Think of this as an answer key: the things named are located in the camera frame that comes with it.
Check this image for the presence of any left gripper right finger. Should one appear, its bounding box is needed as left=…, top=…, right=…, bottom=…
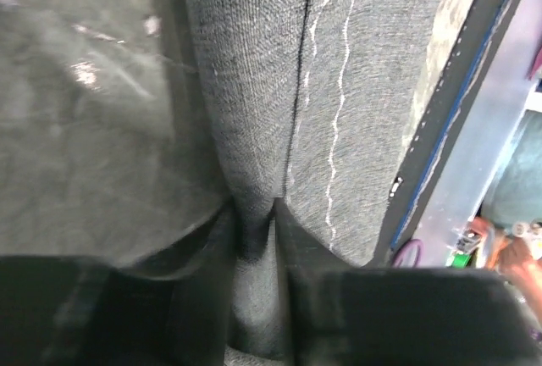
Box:
left=274, top=199, right=541, bottom=365

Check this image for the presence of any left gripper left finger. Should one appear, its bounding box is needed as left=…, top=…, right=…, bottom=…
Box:
left=1, top=204, right=236, bottom=365

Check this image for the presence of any grey cloth napkin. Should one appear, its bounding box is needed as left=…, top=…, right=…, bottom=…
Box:
left=185, top=0, right=442, bottom=365

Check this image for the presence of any aluminium frame rail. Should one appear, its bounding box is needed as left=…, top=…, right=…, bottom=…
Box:
left=393, top=0, right=542, bottom=268

